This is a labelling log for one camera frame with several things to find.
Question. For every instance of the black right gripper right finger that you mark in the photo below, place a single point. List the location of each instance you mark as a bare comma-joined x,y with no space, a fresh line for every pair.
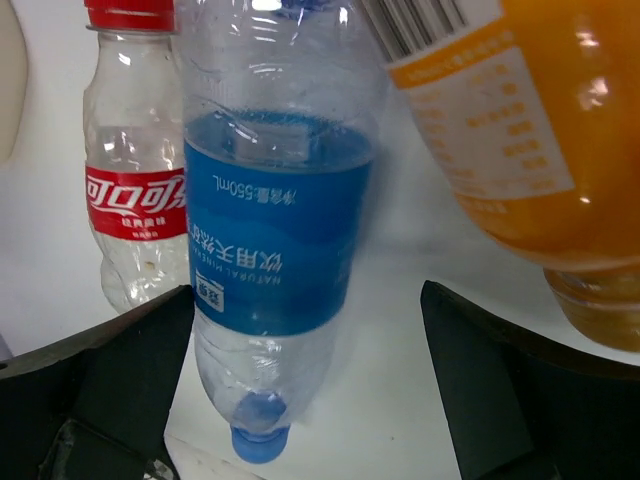
522,406

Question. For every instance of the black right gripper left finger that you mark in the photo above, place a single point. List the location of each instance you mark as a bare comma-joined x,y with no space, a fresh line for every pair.
95,405

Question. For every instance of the red label cola bottle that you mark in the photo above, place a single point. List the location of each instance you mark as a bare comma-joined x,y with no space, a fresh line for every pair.
134,167

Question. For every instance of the orange juice bottle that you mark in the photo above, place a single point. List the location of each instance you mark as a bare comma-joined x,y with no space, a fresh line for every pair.
531,110

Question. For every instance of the blue label water bottle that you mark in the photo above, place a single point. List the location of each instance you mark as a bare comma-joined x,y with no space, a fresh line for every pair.
282,102

